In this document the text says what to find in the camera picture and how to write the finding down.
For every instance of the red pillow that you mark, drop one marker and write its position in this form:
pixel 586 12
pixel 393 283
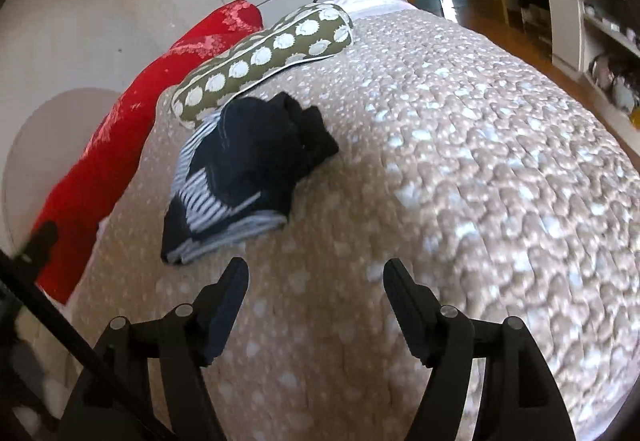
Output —
pixel 125 131

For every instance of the white bed sheet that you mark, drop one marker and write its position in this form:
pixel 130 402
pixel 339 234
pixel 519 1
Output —
pixel 370 3

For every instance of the dark navy frog print pants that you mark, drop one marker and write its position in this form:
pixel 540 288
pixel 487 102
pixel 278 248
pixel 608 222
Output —
pixel 250 156

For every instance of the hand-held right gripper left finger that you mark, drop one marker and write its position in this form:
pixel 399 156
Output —
pixel 225 316

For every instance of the olive polka dot pillow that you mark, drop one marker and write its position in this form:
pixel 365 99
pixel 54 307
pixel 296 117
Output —
pixel 270 48

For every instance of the white shelf unit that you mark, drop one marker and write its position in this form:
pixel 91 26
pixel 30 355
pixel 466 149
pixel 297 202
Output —
pixel 570 21

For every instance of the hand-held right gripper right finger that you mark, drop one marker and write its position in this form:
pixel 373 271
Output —
pixel 407 316

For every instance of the beige spotted quilted blanket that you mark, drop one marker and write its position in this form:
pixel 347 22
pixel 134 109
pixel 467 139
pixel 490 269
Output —
pixel 450 171

